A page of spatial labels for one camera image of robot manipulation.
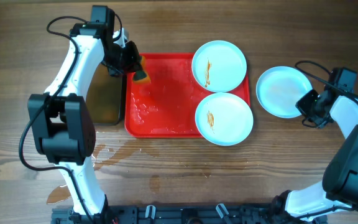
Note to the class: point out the light blue plate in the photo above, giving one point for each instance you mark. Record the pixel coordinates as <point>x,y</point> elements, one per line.
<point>279,88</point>
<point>224,119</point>
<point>219,66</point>

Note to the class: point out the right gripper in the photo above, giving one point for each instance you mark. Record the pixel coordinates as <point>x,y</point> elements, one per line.
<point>302,104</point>

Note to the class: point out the red plastic tray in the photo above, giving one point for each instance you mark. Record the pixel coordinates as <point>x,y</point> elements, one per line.
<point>164,107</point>

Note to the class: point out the light blue plate top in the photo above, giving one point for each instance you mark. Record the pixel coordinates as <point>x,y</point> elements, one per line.
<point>219,66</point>

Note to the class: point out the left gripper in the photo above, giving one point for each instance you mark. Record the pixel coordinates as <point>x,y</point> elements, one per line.
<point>131,64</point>

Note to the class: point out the black water tray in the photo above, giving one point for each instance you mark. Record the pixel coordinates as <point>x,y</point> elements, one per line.
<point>106,97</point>

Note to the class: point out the light blue plate bottom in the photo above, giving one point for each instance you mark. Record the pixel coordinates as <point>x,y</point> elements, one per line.
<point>224,119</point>

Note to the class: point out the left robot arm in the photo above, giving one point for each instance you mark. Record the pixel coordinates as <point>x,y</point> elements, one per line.
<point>60,134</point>

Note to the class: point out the green orange sponge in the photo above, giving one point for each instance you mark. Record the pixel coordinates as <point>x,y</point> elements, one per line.
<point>140,75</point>

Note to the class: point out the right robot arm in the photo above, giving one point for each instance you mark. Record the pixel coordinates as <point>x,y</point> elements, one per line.
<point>338,190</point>

